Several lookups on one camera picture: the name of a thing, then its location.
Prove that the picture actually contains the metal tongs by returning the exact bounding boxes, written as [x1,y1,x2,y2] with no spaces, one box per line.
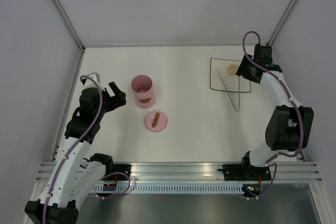
[217,68,240,113]

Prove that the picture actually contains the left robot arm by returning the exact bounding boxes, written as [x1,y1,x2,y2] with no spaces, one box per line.
[25,81,126,223]

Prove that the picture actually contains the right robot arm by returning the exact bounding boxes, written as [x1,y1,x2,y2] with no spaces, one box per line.
[236,44,314,180]

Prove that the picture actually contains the pink cylindrical lunch box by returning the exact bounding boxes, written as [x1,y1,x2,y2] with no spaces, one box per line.
[131,75,155,109]

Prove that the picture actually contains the pink lunch box lid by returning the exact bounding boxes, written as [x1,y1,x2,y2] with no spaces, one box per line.
[144,111,168,133]

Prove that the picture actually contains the white square plate black rim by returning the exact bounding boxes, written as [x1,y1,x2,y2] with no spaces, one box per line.
[210,58,251,93]

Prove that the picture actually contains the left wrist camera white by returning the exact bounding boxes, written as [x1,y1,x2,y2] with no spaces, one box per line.
[80,72,102,89]

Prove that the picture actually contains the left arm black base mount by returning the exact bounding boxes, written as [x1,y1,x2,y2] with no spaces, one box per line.
[110,164,132,181]

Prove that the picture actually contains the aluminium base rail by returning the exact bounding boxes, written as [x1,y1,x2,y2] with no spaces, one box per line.
[36,161,323,183]

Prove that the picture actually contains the white slotted cable duct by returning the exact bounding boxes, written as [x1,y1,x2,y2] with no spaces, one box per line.
[93,184,245,195]

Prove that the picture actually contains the left aluminium frame post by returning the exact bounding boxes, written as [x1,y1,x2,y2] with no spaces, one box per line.
[36,0,86,51]

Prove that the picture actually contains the aluminium frame post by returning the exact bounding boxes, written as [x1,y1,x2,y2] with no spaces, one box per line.
[36,0,86,51]
[266,0,299,46]

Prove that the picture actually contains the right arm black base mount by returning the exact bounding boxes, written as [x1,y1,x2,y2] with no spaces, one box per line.
[217,164,246,182]

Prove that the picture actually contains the right aluminium frame post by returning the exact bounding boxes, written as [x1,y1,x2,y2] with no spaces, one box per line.
[266,0,299,46]

